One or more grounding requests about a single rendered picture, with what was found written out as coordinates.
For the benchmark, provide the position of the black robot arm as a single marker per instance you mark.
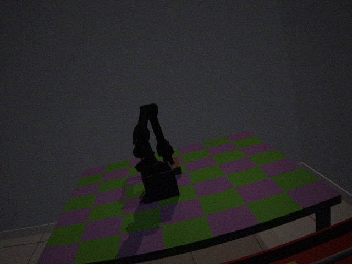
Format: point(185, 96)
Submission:
point(141, 136)

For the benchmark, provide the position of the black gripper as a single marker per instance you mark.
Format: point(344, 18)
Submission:
point(153, 164)

